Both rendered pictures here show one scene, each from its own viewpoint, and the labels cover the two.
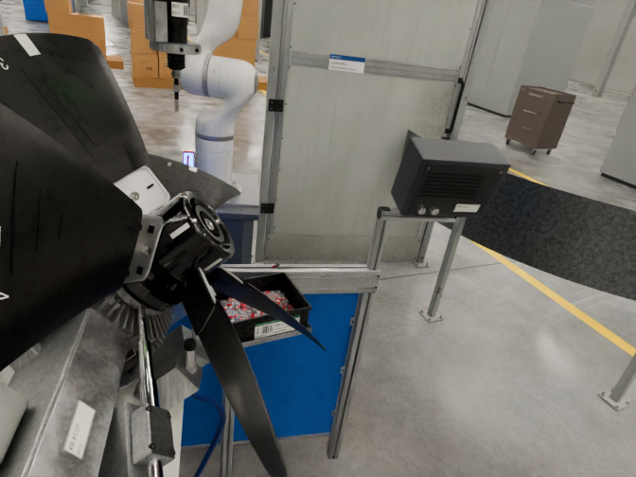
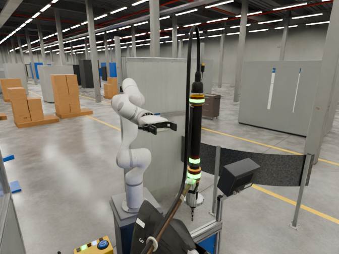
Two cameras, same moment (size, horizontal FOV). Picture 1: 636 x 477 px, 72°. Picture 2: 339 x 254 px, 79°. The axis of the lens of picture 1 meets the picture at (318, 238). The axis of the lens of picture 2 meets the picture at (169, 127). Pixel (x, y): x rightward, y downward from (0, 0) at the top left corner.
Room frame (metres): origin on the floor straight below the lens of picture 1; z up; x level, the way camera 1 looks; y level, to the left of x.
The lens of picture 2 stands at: (0.10, 0.49, 1.90)
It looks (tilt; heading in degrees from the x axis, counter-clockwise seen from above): 16 degrees down; 344
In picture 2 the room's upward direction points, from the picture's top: straight up
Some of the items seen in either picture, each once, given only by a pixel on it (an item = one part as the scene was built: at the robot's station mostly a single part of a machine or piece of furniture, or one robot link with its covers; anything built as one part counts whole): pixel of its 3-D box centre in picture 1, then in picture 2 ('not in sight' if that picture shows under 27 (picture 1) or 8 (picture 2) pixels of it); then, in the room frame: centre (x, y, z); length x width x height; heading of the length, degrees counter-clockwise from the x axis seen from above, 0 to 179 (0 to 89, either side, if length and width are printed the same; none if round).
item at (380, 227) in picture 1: (378, 238); (219, 208); (1.16, -0.18, 0.96); 0.03 x 0.03 x 0.20; 16
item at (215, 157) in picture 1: (213, 164); (134, 193); (1.38, 0.37, 1.03); 0.19 x 0.19 x 0.18
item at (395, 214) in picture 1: (416, 214); (230, 193); (1.18, -0.27, 1.04); 0.24 x 0.03 x 0.03; 106
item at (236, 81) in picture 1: (226, 98); (138, 165); (1.38, 0.34, 1.25); 0.19 x 0.12 x 0.24; 92
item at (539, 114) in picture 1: (538, 121); (209, 106); (6.95, -3.05, 0.45); 0.68 x 0.47 x 0.90; 30
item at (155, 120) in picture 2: not in sight; (152, 122); (0.95, 0.32, 1.66); 0.11 x 0.10 x 0.07; 16
